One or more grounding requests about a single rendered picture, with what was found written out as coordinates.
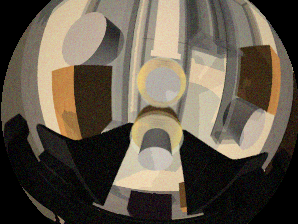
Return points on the orange box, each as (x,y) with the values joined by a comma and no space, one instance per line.
(83,99)
(260,77)

